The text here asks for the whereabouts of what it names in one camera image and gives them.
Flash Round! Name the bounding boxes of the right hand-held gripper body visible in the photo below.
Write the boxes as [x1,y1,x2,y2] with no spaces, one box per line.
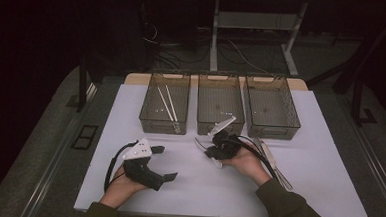
[205,114,245,162]

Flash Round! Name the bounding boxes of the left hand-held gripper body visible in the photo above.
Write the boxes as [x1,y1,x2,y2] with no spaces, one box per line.
[120,136,167,192]

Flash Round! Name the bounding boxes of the utensils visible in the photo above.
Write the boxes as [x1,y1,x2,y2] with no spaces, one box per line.
[257,140,296,192]

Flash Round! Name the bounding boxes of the smoked plastic bin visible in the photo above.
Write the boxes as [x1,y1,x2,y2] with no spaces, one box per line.
[241,73,305,142]
[195,72,249,138]
[138,70,192,136]

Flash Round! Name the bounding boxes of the white chopstick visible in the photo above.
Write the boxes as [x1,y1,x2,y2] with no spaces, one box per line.
[162,84,184,135]
[154,86,180,124]

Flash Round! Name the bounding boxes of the person's left hand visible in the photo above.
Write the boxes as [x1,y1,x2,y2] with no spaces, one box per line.
[99,163,151,210]

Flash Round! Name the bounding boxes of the person's right hand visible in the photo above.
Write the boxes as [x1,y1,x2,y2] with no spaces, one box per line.
[218,144,275,188]

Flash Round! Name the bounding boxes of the black metal stand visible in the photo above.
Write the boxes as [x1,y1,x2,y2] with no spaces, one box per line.
[76,53,100,114]
[329,15,386,130]

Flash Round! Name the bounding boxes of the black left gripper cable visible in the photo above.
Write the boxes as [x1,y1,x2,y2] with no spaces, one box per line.
[103,138,139,195]

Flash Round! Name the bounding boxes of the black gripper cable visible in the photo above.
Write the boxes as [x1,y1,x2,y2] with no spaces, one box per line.
[103,138,139,195]
[233,134,281,181]

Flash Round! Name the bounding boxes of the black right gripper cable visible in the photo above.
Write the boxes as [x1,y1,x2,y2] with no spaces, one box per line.
[233,134,281,181]

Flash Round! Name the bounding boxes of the floor cables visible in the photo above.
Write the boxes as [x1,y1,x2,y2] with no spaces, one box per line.
[139,22,273,76]

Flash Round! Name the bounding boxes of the white metal table frame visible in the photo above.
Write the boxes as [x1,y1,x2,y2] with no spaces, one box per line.
[209,0,310,78]

